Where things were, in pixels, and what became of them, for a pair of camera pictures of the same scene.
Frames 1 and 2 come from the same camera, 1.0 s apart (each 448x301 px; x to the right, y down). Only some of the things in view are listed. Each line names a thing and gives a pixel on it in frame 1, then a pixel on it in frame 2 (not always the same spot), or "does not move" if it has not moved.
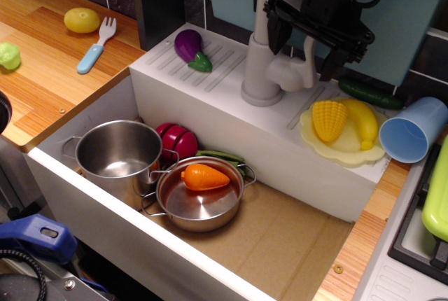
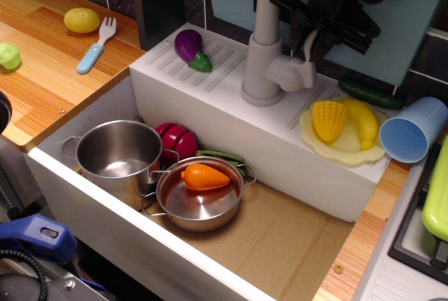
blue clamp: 41,236 does not move
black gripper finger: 278,32 to 300,27
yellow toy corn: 329,119 does not move
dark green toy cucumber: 372,95 does not move
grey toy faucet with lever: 267,73 does not move
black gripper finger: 335,59 to 323,43
